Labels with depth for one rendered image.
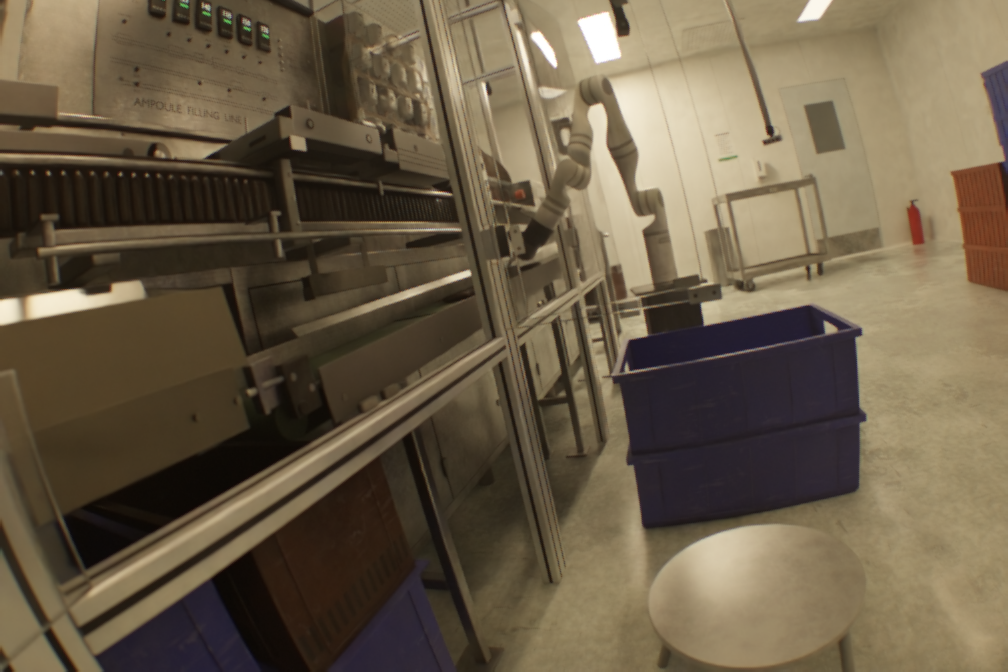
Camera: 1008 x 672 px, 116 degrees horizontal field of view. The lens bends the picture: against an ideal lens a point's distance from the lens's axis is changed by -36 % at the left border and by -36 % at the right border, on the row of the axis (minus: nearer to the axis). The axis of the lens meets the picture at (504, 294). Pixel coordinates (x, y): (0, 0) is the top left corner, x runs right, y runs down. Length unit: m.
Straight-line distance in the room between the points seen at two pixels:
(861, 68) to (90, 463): 6.88
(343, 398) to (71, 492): 0.36
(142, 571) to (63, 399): 0.14
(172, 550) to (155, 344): 0.19
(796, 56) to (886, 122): 1.37
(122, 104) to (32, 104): 0.44
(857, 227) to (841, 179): 0.59
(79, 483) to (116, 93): 0.87
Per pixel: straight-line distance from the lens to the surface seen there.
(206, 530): 0.41
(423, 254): 1.44
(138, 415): 0.46
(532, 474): 1.06
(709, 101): 6.15
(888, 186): 6.61
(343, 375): 0.65
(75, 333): 0.45
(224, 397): 0.51
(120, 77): 1.18
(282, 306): 0.94
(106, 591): 0.37
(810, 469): 1.31
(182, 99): 1.26
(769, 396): 1.21
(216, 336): 0.52
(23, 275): 0.88
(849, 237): 6.35
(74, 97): 1.11
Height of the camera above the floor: 0.73
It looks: 3 degrees down
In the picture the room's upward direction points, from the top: 13 degrees counter-clockwise
